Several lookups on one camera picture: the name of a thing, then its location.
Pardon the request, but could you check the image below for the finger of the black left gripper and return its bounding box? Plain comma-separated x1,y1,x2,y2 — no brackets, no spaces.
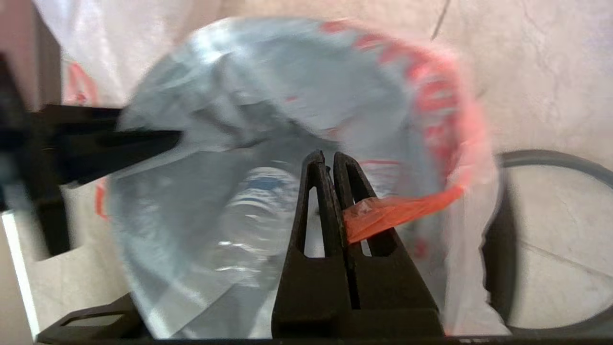
60,128,183,186
37,292,144,344

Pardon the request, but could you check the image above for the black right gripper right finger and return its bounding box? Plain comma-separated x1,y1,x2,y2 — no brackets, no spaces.
334,152,439,310

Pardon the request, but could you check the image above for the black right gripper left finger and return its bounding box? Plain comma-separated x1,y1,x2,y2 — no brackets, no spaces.
272,150,445,338

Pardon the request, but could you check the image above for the clear plastic bottle white label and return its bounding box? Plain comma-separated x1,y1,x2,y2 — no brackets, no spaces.
216,165,309,281

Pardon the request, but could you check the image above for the white bag with orange print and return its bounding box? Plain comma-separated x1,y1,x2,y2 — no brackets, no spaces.
96,17,512,338

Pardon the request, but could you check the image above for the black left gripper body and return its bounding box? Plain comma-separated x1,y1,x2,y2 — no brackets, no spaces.
0,53,120,259

